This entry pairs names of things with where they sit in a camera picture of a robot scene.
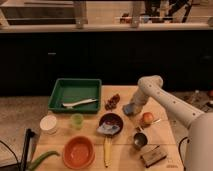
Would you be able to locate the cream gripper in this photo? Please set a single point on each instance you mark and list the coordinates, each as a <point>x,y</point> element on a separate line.
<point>138,100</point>

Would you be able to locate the blue sponge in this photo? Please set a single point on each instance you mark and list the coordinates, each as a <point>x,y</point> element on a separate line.
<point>129,109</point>

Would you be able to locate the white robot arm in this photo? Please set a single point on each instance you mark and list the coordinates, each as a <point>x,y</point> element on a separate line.
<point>199,151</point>

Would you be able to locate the dark red bowl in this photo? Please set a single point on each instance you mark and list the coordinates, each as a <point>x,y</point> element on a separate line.
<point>112,119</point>

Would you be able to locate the blue cloth in bowl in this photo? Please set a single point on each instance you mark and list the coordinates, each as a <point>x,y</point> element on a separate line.
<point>107,129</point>

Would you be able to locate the orange red bowl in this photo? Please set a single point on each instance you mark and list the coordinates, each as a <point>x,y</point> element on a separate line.
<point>78,153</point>

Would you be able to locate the red apple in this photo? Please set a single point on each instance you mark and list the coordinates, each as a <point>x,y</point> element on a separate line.
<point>147,118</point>

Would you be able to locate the metal measuring cup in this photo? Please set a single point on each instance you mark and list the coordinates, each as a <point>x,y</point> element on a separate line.
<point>139,139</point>

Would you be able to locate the yellow banana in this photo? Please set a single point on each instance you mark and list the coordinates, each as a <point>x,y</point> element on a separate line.
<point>107,151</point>

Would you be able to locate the brown wooden block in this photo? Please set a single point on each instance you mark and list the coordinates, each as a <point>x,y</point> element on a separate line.
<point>153,156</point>

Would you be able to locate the green plastic cup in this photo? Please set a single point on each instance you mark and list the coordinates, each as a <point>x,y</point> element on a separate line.
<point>77,121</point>

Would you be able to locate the white plastic utensil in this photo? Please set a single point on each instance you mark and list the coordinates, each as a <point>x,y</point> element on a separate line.
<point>85,101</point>

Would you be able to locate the green plastic tray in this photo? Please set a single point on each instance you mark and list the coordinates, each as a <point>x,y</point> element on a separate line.
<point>71,90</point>

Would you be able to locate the white round container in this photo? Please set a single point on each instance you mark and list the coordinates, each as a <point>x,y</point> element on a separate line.
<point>48,124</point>

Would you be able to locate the black stand post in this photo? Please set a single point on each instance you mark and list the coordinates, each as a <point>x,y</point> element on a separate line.
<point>27,148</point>

